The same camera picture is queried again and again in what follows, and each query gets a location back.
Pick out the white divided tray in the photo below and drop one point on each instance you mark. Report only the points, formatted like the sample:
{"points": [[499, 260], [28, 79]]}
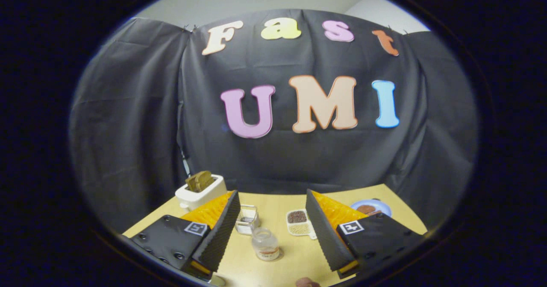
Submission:
{"points": [[301, 229]]}

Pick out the brown round object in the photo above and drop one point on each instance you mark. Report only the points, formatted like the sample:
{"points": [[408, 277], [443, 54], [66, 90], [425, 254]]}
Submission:
{"points": [[307, 283]]}

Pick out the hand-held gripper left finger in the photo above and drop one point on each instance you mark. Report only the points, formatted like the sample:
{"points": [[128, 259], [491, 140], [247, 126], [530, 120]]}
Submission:
{"points": [[220, 235]]}

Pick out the clear juice bottle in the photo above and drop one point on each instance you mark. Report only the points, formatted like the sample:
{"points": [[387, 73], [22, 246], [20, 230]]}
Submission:
{"points": [[266, 245]]}

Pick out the dark brown beans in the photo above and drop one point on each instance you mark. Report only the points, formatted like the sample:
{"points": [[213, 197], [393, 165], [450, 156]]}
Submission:
{"points": [[297, 216]]}

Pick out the white toaster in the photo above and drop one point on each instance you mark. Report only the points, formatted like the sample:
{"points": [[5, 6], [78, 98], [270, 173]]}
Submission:
{"points": [[201, 197]]}

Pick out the blue plate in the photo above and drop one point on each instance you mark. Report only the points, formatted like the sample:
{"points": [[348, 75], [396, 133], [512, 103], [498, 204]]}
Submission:
{"points": [[380, 205]]}

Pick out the wooden table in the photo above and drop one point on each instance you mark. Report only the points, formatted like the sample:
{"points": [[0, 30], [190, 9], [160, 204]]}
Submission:
{"points": [[295, 255]]}

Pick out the pale round coaster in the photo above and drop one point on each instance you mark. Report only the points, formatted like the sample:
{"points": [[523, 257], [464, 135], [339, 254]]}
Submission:
{"points": [[219, 281]]}

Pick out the black backdrop cloth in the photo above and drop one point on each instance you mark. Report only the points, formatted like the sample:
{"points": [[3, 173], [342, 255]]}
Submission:
{"points": [[299, 163]]}

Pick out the brown food piece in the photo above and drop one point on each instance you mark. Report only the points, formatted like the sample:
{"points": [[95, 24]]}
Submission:
{"points": [[366, 209]]}

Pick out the brown toast slice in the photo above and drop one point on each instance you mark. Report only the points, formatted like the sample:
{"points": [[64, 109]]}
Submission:
{"points": [[201, 181]]}

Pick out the pale beans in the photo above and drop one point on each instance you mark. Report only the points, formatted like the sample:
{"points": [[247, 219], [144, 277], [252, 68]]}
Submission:
{"points": [[300, 229]]}

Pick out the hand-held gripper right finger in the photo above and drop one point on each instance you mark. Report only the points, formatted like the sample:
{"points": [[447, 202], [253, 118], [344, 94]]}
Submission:
{"points": [[324, 235]]}

